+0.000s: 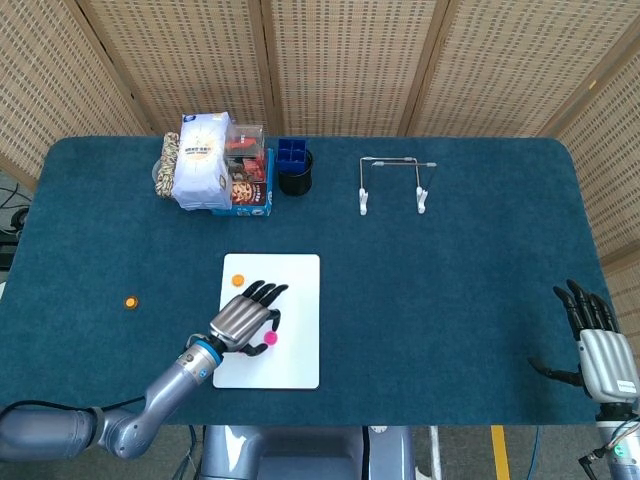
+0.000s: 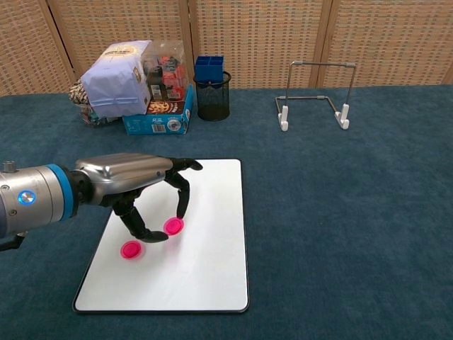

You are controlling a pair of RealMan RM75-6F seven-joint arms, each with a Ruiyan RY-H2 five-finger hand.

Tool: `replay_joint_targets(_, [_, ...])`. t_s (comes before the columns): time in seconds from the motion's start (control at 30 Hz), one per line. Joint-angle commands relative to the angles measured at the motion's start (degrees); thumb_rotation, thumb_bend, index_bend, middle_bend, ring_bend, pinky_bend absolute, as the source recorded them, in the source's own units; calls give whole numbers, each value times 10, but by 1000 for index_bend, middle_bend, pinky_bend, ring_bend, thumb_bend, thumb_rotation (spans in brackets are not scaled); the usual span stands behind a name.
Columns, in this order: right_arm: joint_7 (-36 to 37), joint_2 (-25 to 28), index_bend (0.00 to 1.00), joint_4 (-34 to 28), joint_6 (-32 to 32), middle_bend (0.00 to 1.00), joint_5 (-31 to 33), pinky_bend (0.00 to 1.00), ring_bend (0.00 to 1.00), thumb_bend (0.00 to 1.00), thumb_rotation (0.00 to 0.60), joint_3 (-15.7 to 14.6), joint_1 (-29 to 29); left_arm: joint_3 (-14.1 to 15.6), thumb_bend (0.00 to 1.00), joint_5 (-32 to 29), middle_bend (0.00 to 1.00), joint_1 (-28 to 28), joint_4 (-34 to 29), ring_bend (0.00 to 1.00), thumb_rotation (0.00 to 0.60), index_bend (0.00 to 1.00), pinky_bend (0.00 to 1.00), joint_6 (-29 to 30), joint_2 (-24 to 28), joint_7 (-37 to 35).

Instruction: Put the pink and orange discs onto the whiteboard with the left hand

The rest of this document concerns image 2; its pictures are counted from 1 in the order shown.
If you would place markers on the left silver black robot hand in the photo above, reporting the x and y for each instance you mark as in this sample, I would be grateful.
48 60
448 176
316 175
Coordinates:
124 173

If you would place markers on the pink round magnet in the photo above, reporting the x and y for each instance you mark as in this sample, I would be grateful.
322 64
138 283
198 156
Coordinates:
173 226
131 249

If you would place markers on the white magnetic board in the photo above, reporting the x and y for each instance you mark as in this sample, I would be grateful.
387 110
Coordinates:
205 255

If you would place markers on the blue cookie box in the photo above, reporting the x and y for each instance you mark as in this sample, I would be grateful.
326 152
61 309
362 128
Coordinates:
159 124

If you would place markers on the patterned rolled package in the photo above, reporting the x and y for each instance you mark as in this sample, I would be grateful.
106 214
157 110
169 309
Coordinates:
78 93

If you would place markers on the white paper bag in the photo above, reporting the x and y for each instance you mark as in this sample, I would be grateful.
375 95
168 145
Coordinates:
117 78

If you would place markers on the clear plastic box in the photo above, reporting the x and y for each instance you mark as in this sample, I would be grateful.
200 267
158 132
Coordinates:
168 71

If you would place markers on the black mesh pen cup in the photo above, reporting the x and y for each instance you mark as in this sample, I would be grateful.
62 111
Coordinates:
212 102

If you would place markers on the blue divided container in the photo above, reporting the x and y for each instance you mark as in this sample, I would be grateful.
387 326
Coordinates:
209 69

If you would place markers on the bamboo folding screen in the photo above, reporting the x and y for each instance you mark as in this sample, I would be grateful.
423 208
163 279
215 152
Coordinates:
265 35

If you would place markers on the teal table mat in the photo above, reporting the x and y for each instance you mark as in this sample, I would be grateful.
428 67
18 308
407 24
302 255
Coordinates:
336 230

